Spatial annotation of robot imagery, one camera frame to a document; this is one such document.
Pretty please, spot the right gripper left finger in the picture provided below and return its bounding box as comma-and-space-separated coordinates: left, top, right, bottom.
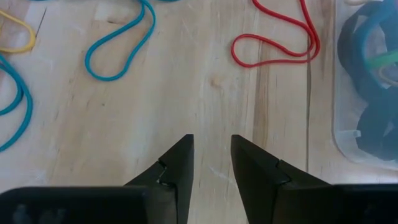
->
0, 133, 195, 224

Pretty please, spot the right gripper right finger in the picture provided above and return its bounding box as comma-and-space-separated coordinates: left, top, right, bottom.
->
230, 134, 398, 224

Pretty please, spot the blue rubber band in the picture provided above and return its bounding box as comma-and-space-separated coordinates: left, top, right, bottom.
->
84, 0, 157, 83
0, 52, 34, 153

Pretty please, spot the red rubber band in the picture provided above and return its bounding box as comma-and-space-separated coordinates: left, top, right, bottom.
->
230, 0, 322, 69

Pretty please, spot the green rubber band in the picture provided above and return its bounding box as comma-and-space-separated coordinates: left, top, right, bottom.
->
365, 49, 398, 71

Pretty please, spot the clear plastic bin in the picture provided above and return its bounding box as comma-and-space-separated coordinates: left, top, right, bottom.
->
331, 0, 398, 171

